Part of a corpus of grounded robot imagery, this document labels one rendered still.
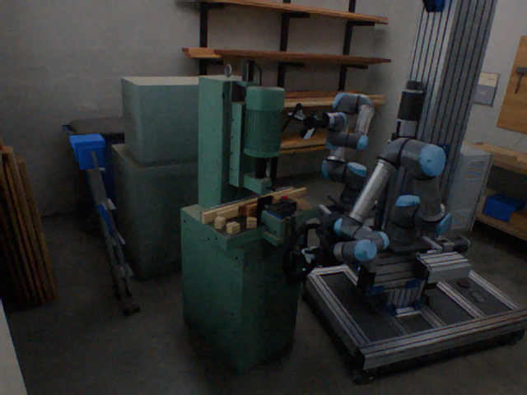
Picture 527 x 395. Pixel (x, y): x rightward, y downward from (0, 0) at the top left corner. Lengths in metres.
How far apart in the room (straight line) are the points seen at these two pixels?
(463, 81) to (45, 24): 3.17
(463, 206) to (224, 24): 2.99
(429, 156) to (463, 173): 0.73
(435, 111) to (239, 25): 2.79
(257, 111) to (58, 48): 2.45
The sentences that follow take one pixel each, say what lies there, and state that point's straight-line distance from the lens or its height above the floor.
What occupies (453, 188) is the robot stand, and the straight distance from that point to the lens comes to 2.30.
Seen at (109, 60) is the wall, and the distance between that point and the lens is 3.92.
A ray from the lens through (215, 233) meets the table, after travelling 1.73.
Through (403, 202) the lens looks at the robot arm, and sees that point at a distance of 1.93.
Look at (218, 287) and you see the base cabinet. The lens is 2.07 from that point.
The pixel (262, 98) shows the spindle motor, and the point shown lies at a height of 1.47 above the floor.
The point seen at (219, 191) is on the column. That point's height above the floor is 0.95.
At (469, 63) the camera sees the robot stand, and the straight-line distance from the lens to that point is 2.16.
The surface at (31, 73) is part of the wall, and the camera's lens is 3.85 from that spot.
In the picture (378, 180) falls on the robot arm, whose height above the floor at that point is 1.21.
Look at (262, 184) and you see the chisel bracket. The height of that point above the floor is 1.05.
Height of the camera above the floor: 1.72
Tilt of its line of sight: 23 degrees down
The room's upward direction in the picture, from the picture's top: 4 degrees clockwise
